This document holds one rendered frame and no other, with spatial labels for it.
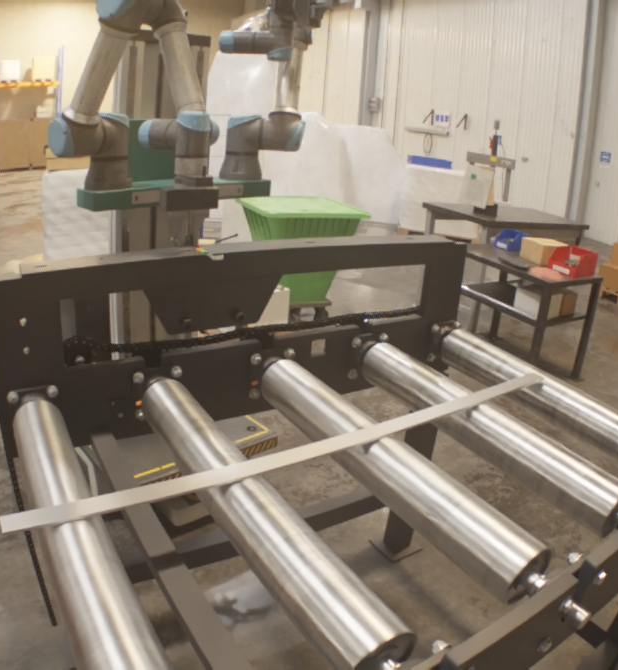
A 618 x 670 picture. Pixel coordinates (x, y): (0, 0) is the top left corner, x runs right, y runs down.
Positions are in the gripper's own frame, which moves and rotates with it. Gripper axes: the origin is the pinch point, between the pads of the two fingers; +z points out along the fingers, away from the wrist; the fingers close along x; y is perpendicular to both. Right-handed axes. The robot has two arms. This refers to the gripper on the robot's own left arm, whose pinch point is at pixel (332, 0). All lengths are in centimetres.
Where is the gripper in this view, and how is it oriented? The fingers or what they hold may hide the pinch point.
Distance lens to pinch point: 154.7
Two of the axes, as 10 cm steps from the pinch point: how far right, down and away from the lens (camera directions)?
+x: -0.7, 9.3, 3.7
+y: 8.6, -1.3, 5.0
